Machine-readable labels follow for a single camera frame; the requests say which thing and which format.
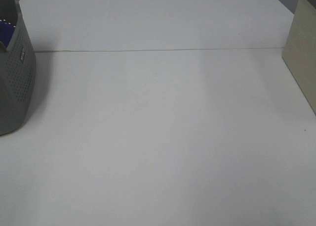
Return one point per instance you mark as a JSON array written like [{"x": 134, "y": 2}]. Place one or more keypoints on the blue microfibre towel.
[{"x": 6, "y": 33}]

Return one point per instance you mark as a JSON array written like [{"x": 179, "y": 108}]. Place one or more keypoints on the beige box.
[{"x": 299, "y": 53}]

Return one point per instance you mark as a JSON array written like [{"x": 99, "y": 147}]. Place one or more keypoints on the grey perforated plastic basket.
[{"x": 17, "y": 71}]

